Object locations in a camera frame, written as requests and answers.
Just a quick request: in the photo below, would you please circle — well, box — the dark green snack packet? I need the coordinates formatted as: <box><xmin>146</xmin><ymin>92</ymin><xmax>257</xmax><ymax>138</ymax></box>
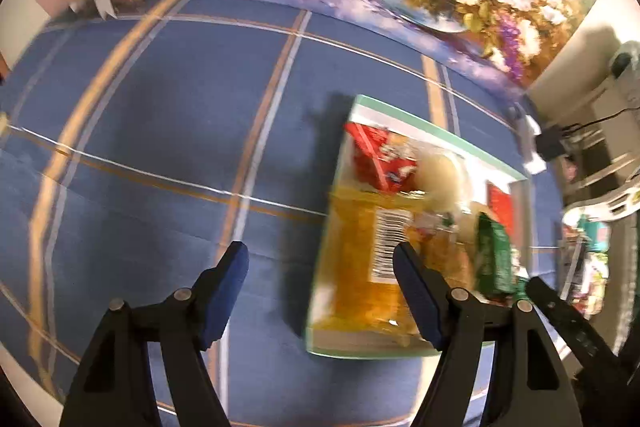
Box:
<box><xmin>471</xmin><ymin>211</ymin><xmax>517</xmax><ymax>301</ymax></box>

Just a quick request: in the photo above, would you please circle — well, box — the yellow snack packet with barcode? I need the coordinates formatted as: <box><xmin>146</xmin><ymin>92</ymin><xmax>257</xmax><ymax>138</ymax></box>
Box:
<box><xmin>324</xmin><ymin>186</ymin><xmax>472</xmax><ymax>339</ymax></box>

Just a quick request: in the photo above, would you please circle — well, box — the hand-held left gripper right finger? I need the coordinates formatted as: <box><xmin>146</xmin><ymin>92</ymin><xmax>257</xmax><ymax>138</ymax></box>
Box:
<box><xmin>392</xmin><ymin>242</ymin><xmax>583</xmax><ymax>427</ymax></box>

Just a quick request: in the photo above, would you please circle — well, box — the teal rimmed white tray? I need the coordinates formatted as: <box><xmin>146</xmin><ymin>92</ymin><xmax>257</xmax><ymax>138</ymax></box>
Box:
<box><xmin>305</xmin><ymin>94</ymin><xmax>532</xmax><ymax>360</ymax></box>

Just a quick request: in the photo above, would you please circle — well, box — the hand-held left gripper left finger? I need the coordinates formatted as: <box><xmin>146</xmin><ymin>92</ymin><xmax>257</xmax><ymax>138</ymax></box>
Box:
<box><xmin>60</xmin><ymin>241</ymin><xmax>249</xmax><ymax>427</ymax></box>

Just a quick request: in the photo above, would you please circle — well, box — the red patterned snack packet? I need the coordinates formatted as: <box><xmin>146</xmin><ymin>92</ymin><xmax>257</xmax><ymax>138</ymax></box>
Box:
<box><xmin>486</xmin><ymin>183</ymin><xmax>517</xmax><ymax>239</ymax></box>

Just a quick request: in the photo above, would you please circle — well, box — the blue plaid tablecloth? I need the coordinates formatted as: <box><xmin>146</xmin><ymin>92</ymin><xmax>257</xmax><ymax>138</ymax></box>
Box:
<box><xmin>0</xmin><ymin>0</ymin><xmax>576</xmax><ymax>427</ymax></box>

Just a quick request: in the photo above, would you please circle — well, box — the teal box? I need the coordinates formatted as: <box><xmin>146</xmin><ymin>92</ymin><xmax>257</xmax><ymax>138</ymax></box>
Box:
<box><xmin>581</xmin><ymin>218</ymin><xmax>614</xmax><ymax>254</ymax></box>

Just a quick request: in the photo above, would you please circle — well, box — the white power strip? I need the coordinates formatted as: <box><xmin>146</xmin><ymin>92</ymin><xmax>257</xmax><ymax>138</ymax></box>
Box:
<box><xmin>514</xmin><ymin>106</ymin><xmax>547</xmax><ymax>174</ymax></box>

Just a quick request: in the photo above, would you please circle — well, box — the clear packet with round bun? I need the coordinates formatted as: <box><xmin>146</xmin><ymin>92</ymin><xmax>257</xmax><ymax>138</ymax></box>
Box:
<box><xmin>416</xmin><ymin>151</ymin><xmax>474</xmax><ymax>214</ymax></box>

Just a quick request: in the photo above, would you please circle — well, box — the black cable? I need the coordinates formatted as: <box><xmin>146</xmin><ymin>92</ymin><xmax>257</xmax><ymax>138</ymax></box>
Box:
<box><xmin>560</xmin><ymin>106</ymin><xmax>640</xmax><ymax>134</ymax></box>

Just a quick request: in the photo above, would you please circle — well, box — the red snack packet nut picture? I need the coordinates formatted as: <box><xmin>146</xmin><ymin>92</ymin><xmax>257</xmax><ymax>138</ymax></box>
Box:
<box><xmin>343</xmin><ymin>122</ymin><xmax>419</xmax><ymax>194</ymax></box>

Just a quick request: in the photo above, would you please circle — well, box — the black charger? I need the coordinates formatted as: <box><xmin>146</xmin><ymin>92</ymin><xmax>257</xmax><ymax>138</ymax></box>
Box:
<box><xmin>536</xmin><ymin>128</ymin><xmax>567</xmax><ymax>161</ymax></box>

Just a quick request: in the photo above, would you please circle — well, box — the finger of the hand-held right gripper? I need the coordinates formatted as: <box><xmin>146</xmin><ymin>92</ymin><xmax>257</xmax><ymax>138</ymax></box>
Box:
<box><xmin>525</xmin><ymin>277</ymin><xmax>629</xmax><ymax>403</ymax></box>

